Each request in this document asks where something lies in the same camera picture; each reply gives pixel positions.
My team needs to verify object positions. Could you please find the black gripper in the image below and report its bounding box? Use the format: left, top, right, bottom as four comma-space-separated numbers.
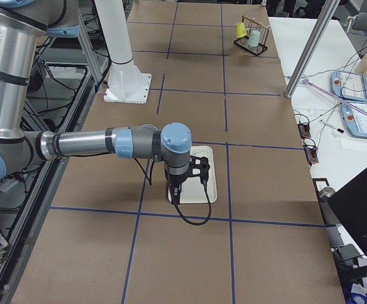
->
165, 167, 187, 205

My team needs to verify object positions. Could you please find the pale green cup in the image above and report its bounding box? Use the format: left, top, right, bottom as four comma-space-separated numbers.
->
247, 30, 261, 48

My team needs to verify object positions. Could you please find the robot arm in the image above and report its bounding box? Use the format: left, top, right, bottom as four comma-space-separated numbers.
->
0, 1, 194, 204

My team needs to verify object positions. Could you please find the cream bear tray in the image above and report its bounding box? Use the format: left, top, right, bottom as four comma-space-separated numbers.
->
168, 146, 218, 204

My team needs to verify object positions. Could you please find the yellow cup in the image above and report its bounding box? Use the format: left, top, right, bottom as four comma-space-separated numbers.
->
235, 22, 247, 39

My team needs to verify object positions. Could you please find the brown paper table cover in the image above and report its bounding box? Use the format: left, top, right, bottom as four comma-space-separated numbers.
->
12, 1, 344, 303

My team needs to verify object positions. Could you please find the lower orange connector box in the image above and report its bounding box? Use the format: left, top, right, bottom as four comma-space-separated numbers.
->
304, 145, 319, 165

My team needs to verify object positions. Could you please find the orange connector box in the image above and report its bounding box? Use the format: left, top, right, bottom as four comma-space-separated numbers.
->
304, 145, 319, 165
297, 122, 311, 139

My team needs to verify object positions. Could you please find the upper orange connector box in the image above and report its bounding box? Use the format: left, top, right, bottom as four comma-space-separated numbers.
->
297, 122, 311, 139

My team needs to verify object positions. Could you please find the silver metal cylinder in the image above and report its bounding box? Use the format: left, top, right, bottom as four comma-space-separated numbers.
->
318, 186, 336, 202

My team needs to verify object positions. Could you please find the pink rod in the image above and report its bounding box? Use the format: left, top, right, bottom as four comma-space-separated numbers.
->
304, 79, 367, 124

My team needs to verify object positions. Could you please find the black marker pen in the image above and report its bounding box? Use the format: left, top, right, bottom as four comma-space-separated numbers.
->
320, 120, 345, 134

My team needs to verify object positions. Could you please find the black laptop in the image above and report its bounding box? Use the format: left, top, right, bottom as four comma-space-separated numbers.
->
328, 167, 367, 254

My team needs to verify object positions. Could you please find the lower teach pendant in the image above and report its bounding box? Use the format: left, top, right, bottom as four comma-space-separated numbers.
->
341, 101, 367, 139

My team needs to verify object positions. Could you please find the teach pendant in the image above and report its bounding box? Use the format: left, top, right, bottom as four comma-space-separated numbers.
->
341, 101, 367, 139
331, 70, 367, 102

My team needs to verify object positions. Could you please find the upper teach pendant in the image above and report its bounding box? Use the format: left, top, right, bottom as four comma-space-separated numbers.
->
331, 70, 367, 102

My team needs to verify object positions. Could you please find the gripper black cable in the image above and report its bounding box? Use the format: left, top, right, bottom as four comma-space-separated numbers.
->
134, 156, 213, 226

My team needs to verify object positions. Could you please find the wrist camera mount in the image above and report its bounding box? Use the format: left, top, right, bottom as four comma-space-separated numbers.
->
189, 155, 210, 184

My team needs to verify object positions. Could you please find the white camera pole base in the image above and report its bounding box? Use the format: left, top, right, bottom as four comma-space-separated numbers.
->
95, 0, 152, 104

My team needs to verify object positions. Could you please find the black wire cup rack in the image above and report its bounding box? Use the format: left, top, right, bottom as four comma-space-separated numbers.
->
233, 15, 271, 56

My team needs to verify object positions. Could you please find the aluminium frame post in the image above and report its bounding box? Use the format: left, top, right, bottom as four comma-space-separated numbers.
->
285, 0, 340, 98

